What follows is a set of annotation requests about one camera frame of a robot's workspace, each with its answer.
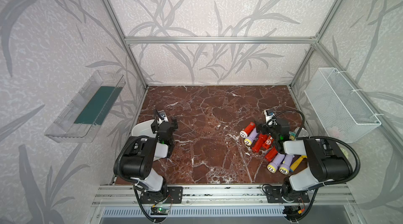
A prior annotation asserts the purple flashlight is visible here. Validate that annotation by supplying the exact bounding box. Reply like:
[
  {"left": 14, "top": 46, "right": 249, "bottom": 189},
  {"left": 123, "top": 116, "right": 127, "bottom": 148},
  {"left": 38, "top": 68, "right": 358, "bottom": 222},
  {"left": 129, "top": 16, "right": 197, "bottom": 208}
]
[
  {"left": 279, "top": 154, "right": 294, "bottom": 175},
  {"left": 267, "top": 153, "right": 285, "bottom": 173},
  {"left": 244, "top": 128, "right": 259, "bottom": 146}
]

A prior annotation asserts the clear plastic wall shelf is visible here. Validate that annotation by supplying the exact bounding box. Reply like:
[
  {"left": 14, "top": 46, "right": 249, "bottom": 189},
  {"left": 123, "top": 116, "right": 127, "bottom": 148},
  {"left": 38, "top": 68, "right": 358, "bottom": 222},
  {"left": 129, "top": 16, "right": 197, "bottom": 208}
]
[{"left": 45, "top": 70, "right": 126, "bottom": 143}]

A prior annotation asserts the yellow toy shovel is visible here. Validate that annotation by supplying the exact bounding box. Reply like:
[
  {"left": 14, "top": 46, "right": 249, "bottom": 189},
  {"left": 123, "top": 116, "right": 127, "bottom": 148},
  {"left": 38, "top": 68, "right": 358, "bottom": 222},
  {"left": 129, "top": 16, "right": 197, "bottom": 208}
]
[{"left": 290, "top": 155, "right": 307, "bottom": 172}]

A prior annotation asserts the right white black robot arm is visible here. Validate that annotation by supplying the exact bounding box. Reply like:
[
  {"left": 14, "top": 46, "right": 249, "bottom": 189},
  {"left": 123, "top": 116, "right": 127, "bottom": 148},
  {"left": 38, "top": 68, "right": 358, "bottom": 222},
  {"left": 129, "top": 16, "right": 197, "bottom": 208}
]
[{"left": 256, "top": 110, "right": 361, "bottom": 192}]

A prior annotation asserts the red flashlight with logo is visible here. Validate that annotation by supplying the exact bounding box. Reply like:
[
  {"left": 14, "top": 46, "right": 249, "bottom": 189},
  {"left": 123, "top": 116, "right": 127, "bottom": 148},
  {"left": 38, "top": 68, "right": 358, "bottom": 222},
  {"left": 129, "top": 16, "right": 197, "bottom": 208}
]
[{"left": 262, "top": 135, "right": 274, "bottom": 150}]

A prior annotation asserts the green shelf liner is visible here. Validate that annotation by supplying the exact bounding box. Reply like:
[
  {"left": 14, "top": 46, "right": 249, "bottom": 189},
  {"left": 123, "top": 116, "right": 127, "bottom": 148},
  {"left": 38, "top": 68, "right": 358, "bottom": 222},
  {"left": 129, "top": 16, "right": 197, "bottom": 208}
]
[{"left": 74, "top": 86, "right": 123, "bottom": 125}]

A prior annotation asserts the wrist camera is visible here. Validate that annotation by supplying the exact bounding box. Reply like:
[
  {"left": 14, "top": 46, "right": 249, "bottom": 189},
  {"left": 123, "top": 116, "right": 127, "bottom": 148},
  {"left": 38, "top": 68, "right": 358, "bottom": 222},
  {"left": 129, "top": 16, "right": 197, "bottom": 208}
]
[
  {"left": 154, "top": 109, "right": 169, "bottom": 124},
  {"left": 263, "top": 109, "right": 276, "bottom": 125}
]

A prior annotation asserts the round tin can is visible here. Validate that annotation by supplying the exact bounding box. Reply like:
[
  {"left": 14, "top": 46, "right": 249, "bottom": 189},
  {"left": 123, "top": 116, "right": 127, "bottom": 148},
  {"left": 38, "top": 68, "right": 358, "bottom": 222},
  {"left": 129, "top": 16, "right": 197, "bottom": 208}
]
[{"left": 289, "top": 127, "right": 309, "bottom": 140}]

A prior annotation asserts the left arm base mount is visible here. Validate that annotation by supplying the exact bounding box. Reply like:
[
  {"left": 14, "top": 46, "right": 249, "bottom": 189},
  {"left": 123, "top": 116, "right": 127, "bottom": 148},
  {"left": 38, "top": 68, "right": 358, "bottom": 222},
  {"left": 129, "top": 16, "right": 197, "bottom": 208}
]
[{"left": 140, "top": 186, "right": 183, "bottom": 204}]

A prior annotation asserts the white wire mesh basket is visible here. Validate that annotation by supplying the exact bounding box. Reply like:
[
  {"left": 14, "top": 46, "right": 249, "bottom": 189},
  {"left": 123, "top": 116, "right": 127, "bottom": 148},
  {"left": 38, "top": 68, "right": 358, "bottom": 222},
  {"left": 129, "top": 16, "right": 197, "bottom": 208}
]
[{"left": 304, "top": 68, "right": 382, "bottom": 143}]

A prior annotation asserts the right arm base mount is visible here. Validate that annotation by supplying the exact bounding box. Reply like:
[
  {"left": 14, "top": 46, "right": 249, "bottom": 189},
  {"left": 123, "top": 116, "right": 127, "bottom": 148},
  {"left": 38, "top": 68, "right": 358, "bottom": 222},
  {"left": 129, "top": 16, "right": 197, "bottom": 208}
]
[{"left": 262, "top": 184, "right": 310, "bottom": 204}]

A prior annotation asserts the white plastic storage box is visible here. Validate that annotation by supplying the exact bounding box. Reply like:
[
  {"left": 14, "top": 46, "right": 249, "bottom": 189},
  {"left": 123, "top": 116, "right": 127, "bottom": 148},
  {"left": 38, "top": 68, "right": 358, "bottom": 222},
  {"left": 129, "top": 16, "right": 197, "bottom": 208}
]
[{"left": 131, "top": 119, "right": 156, "bottom": 138}]

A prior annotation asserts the red flashlight long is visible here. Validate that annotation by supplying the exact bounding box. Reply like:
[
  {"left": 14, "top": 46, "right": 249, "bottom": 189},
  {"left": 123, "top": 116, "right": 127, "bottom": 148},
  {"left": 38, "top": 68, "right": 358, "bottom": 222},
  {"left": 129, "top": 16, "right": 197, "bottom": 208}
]
[{"left": 252, "top": 134, "right": 268, "bottom": 153}]

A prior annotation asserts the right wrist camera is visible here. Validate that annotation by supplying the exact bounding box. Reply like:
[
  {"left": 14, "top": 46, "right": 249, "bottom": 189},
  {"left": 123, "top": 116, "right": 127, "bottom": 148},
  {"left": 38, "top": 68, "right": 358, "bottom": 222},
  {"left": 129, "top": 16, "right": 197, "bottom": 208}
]
[{"left": 263, "top": 109, "right": 276, "bottom": 125}]

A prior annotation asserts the aluminium front rail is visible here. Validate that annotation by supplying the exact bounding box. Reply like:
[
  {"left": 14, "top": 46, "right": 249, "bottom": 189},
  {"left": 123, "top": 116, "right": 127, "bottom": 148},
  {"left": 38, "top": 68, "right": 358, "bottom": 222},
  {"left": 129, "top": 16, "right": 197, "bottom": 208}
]
[{"left": 91, "top": 184, "right": 357, "bottom": 207}]

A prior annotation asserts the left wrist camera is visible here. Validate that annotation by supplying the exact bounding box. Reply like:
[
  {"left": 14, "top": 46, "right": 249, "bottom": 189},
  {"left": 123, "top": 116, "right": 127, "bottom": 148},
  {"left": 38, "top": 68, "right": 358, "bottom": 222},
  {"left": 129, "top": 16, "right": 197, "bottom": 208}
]
[{"left": 154, "top": 109, "right": 169, "bottom": 124}]

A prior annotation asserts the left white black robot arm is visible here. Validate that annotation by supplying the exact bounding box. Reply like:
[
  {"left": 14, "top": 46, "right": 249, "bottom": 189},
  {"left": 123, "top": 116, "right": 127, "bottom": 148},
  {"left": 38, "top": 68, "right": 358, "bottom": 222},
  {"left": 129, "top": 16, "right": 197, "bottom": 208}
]
[{"left": 113, "top": 118, "right": 178, "bottom": 198}]

